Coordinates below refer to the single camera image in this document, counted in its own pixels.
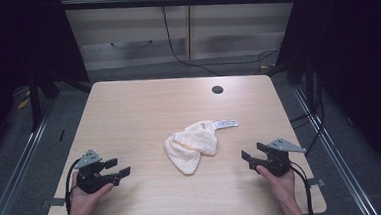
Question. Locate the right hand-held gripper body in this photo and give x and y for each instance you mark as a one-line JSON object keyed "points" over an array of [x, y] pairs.
{"points": [[275, 162]]}

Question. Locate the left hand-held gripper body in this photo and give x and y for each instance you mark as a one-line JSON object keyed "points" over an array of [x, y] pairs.
{"points": [[91, 180]]}

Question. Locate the white flower print towel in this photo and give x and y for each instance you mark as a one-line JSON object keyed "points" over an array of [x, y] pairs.
{"points": [[191, 146]]}

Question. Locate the person's left hand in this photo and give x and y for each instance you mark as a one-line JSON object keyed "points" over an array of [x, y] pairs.
{"points": [[84, 202]]}

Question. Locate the person's right hand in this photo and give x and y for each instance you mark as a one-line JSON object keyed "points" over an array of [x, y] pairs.
{"points": [[282, 187]]}

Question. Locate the grey tape strip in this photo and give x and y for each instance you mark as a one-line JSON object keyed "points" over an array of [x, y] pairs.
{"points": [[316, 182], [55, 202]]}

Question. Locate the black round table grommet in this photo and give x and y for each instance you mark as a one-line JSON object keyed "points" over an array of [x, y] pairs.
{"points": [[217, 89]]}

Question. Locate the yellow floor object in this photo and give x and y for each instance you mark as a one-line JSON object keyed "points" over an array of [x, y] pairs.
{"points": [[23, 103]]}

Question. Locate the black curtain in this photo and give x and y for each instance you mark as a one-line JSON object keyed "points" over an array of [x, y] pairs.
{"points": [[14, 41], [359, 60]]}

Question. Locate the black horizontal bar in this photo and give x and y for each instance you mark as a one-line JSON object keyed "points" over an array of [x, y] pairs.
{"points": [[178, 2]]}

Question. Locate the metal floor rail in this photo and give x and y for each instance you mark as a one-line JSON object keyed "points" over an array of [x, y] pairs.
{"points": [[15, 171], [335, 152]]}

